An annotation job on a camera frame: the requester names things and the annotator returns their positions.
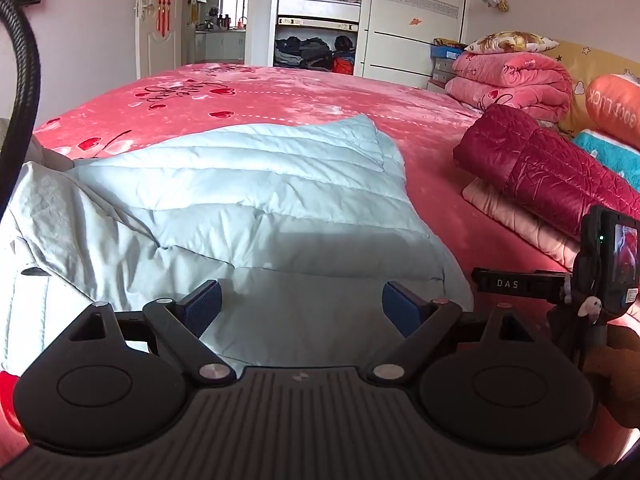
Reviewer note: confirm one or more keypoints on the floral pillow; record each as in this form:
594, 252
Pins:
510, 41

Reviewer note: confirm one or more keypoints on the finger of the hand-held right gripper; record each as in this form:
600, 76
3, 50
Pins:
525, 284

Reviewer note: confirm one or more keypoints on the pink heart print bed blanket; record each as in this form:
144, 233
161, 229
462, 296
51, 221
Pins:
300, 100

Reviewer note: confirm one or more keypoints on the folded pink fleece blanket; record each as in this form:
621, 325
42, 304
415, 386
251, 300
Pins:
510, 80

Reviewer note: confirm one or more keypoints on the stack of storage boxes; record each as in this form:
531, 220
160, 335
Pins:
442, 74

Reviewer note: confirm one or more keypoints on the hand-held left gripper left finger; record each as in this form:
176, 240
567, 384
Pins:
204, 307

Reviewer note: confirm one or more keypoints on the orange pillow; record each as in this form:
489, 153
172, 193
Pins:
612, 105

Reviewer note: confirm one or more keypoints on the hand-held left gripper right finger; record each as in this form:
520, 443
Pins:
402, 308

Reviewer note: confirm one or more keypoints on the white door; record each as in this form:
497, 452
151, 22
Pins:
150, 45

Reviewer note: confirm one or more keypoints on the kitchen cabinet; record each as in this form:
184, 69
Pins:
220, 45

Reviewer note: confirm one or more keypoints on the teal towel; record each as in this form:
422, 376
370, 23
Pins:
612, 155

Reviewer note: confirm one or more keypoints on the pink quilted folded cloth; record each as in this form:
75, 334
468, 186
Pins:
520, 220

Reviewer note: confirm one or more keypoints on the dark red quilted blanket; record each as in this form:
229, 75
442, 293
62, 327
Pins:
540, 165

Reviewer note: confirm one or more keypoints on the blue shoe box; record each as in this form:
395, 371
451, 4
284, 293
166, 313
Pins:
446, 52

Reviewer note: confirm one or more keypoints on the light blue down jacket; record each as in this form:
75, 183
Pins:
250, 185

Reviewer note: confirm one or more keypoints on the white wardrobe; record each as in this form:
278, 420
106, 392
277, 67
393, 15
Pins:
415, 25

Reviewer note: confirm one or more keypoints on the person's right forearm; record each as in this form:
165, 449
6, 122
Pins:
617, 375

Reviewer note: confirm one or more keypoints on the pile of dark clothes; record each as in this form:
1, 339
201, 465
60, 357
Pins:
310, 52

